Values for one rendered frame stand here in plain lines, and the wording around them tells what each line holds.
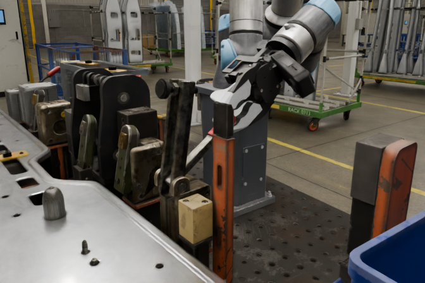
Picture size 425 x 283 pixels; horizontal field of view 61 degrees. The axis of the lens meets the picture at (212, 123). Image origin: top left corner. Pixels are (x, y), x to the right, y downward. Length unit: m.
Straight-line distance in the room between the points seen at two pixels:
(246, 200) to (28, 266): 0.81
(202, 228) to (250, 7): 0.50
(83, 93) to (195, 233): 0.49
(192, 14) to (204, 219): 4.31
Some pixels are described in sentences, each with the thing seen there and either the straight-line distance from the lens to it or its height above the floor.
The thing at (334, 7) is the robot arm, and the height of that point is 1.33.
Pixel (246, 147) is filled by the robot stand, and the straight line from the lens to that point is 1.14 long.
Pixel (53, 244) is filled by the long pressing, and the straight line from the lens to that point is 0.57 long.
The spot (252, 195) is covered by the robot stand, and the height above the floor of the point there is 0.75.
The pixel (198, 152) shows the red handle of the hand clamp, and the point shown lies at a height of 1.10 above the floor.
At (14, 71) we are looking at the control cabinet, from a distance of 7.71.
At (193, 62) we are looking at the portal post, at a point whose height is 0.82.
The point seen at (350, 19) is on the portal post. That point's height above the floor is 1.38.
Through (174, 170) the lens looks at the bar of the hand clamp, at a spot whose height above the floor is 1.09.
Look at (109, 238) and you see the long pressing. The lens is 0.56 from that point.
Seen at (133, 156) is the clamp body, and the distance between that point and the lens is 0.70.
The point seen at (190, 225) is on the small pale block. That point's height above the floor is 1.04.
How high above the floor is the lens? 1.29
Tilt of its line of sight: 15 degrees down
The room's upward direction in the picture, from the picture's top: straight up
